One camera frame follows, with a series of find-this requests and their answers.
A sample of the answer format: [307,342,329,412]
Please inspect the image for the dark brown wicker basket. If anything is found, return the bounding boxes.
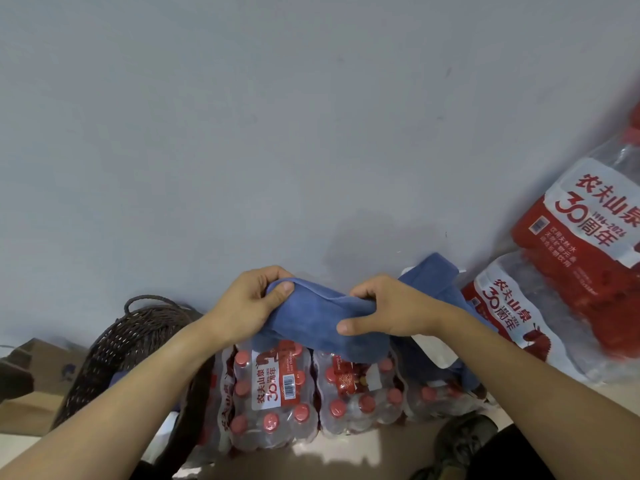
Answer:
[49,294,217,478]

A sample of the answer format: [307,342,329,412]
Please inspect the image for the person's left forearm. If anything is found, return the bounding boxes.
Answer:
[0,314,229,480]

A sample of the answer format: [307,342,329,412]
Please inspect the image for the person's right hand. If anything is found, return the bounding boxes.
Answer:
[335,274,455,339]

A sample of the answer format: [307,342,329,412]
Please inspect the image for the person's right forearm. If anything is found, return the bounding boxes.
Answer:
[439,304,640,480]

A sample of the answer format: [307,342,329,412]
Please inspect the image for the person's right grey shoe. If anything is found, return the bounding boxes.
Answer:
[409,413,500,480]

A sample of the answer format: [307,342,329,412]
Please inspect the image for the person's left hand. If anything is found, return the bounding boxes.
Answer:
[207,265,296,347]

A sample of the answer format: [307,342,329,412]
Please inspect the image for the brown paper bag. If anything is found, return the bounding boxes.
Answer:
[0,338,91,437]

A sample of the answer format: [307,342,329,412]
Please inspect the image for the cream towel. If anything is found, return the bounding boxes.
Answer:
[412,334,462,369]

